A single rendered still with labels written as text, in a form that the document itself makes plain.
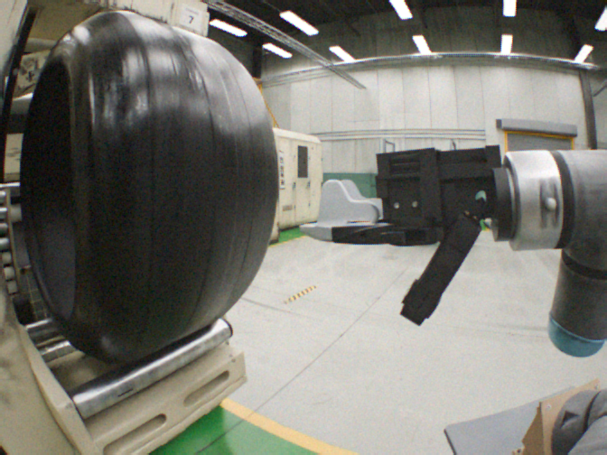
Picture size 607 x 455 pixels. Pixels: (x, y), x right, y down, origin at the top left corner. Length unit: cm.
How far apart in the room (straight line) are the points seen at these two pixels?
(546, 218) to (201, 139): 32
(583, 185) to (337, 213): 23
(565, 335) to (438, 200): 21
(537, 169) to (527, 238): 6
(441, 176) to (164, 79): 28
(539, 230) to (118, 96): 38
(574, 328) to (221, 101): 46
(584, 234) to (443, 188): 14
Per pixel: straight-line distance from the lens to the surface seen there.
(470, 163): 28
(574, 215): 28
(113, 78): 33
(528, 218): 26
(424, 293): 29
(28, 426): 54
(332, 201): 30
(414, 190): 27
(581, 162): 29
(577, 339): 37
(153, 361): 50
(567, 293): 34
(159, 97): 31
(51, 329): 71
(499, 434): 86
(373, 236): 27
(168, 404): 51
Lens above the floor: 118
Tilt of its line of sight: 9 degrees down
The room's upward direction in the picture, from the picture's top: straight up
